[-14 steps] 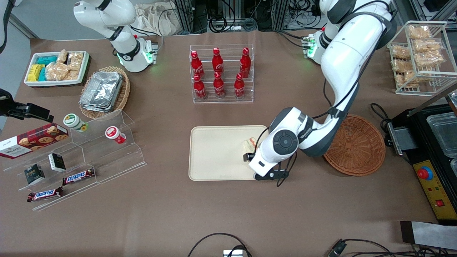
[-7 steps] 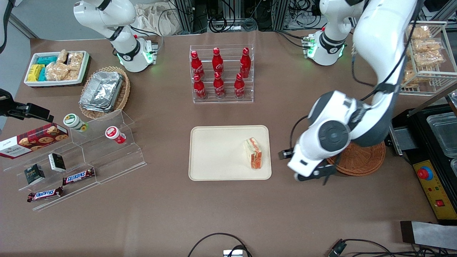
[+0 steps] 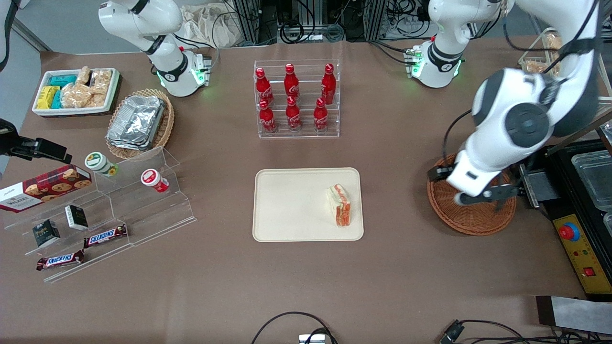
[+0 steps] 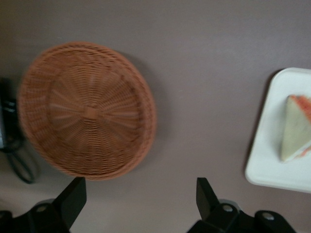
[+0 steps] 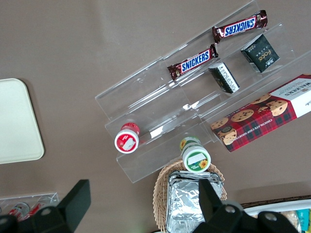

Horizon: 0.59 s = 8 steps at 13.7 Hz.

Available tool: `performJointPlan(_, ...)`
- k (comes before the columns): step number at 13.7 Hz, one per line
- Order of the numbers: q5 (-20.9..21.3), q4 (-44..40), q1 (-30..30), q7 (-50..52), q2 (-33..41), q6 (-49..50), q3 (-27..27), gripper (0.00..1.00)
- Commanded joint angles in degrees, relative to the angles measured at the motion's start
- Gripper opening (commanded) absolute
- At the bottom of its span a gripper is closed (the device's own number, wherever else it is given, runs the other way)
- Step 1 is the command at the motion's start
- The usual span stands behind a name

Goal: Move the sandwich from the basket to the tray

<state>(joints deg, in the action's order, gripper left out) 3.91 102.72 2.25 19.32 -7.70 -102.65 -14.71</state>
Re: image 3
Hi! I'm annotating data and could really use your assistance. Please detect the clear acrylic step display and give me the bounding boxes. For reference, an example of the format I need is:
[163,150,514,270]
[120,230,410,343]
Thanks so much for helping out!
[2,146,197,283]

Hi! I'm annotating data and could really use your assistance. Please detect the green white yogurt cup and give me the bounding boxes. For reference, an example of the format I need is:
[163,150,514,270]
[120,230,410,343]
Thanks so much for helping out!
[85,151,119,178]

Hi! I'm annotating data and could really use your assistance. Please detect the white rectangular snack bin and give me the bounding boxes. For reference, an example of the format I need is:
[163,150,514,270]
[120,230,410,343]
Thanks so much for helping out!
[32,68,121,118]

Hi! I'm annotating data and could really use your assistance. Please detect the aluminium foil container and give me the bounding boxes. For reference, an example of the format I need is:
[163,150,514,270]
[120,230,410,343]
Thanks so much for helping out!
[111,96,166,145]
[106,103,164,151]

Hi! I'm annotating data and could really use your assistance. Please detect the clear container with crackers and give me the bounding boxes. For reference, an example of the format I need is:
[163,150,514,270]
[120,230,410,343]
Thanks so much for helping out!
[519,28,566,78]

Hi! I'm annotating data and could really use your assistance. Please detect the round brown wicker basket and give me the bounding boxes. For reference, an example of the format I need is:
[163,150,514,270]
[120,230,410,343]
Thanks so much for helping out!
[427,153,517,237]

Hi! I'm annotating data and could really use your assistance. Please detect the red cola bottle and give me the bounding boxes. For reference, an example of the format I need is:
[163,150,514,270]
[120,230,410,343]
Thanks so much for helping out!
[284,64,300,101]
[259,99,278,134]
[285,96,303,132]
[321,63,337,105]
[313,98,329,133]
[255,67,275,106]

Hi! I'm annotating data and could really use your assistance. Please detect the oval tan wicker basket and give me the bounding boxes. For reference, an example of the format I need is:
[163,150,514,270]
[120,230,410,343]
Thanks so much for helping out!
[106,88,175,161]

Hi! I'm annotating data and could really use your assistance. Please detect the black coiled cable bundle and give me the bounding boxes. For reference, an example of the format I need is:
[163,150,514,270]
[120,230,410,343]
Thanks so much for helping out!
[277,0,346,44]

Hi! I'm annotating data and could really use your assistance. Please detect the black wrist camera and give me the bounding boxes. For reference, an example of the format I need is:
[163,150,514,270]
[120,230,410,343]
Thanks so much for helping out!
[427,165,455,183]

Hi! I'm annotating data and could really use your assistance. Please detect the grey sheet black edge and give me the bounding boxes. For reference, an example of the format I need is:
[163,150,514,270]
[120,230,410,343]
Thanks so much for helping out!
[535,295,612,335]

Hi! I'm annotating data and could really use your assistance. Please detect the red white yogurt cup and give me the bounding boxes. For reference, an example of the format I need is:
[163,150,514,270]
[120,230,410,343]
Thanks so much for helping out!
[141,168,170,194]

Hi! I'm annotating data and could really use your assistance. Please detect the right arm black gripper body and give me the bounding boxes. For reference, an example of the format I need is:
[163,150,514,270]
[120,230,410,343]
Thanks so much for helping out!
[0,118,22,157]

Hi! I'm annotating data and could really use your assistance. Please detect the red tartan cookie box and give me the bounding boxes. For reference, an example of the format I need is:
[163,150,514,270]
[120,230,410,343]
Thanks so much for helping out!
[0,164,92,214]

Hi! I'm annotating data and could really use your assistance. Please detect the aluminium profile frame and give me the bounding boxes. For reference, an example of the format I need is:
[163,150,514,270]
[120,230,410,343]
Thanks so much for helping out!
[229,0,262,46]
[365,0,388,42]

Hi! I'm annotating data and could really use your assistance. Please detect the small black box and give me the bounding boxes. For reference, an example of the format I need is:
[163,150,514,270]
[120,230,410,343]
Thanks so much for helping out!
[65,205,89,231]
[33,219,61,248]

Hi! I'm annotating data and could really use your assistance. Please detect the cream rectangular tray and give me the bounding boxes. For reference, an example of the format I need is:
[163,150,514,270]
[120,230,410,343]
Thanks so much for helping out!
[252,168,364,242]

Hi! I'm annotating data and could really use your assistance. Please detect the black cable with plug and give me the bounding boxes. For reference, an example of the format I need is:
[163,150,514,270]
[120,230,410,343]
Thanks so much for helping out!
[439,319,612,344]

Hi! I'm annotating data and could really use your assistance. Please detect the black looped cable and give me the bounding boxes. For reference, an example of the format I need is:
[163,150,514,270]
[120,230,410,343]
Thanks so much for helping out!
[251,312,338,344]

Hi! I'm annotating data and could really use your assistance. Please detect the black sealing machine yellow panel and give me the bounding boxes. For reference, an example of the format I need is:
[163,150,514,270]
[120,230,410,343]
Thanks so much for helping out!
[519,112,612,301]

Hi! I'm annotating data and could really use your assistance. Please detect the clear acrylic bottle rack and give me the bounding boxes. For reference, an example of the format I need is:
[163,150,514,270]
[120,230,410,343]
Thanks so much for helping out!
[253,59,340,140]

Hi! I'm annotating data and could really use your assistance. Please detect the beige cloth bag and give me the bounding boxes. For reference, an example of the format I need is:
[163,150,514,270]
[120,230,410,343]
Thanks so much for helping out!
[179,4,252,49]

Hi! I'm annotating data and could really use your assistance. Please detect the brown Snickers bar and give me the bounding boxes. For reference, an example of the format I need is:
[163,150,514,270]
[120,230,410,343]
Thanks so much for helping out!
[84,224,128,248]
[36,249,85,272]

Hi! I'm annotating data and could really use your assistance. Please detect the triangular sandwich orange green filling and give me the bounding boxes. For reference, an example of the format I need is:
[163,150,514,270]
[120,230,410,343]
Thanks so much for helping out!
[326,184,352,228]

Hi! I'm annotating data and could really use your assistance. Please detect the yellow snack packet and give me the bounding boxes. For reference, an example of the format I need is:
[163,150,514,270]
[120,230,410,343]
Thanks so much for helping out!
[37,86,59,110]

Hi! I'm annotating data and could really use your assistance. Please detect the black camera cable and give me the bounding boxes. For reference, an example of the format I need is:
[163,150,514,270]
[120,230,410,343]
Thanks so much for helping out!
[442,110,474,168]

